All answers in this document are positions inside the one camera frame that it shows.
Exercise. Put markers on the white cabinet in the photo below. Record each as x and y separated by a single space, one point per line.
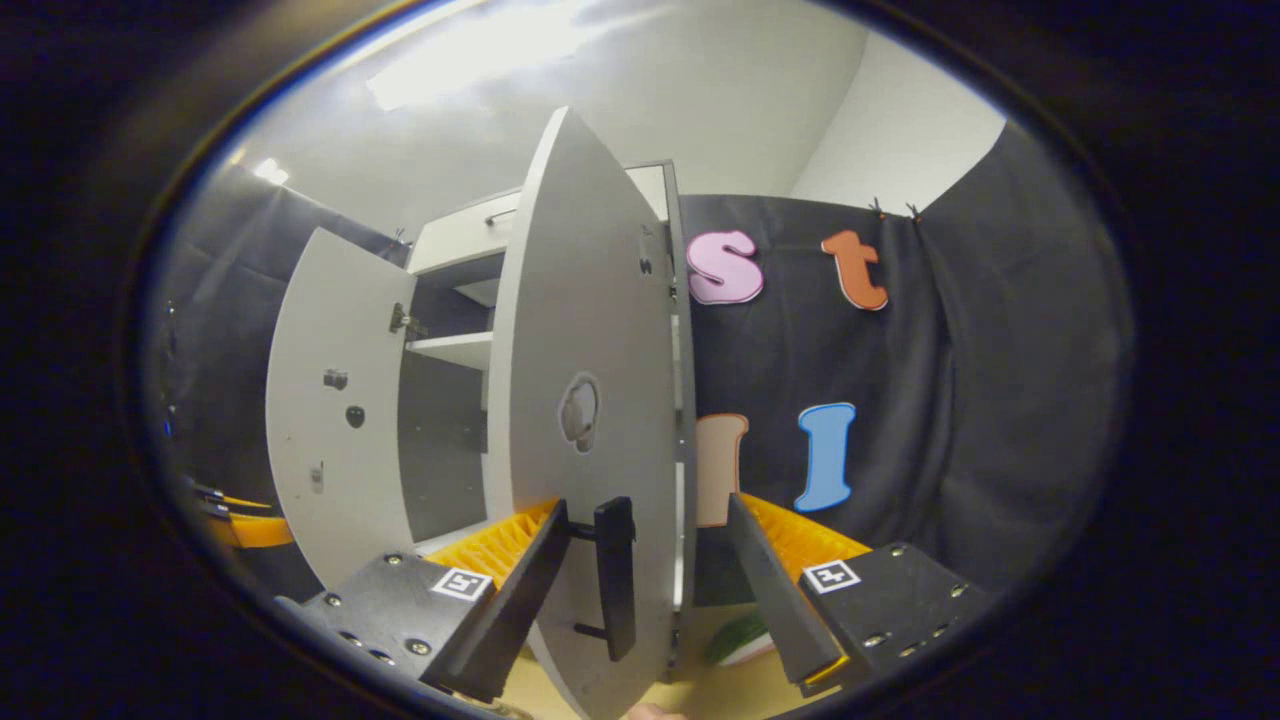
440 420

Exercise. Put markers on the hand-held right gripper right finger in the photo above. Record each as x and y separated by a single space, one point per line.
775 590

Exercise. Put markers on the metal door hinge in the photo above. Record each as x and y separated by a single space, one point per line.
405 320

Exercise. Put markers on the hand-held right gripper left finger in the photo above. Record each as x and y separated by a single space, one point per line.
510 590

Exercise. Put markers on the black backdrop cloth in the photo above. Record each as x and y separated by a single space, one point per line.
230 330
960 380

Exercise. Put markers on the green and pink flat card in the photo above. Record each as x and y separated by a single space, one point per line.
738 640

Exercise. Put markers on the white cabinet door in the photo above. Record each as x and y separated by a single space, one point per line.
335 450
590 320

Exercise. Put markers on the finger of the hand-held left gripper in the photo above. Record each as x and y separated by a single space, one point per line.
260 531
225 497

